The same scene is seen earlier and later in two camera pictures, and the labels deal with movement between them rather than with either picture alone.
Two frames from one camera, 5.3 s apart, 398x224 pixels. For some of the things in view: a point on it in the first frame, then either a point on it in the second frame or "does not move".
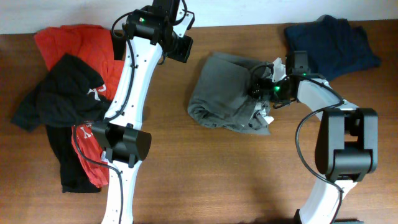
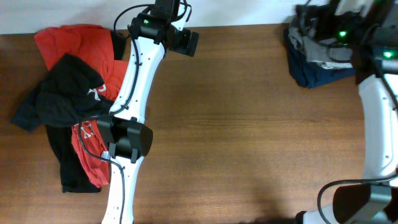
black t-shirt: x=68 y=95 does not move
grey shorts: x=221 y=98 → x=321 y=51
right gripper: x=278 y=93 → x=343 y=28
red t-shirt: x=94 y=45 does not move
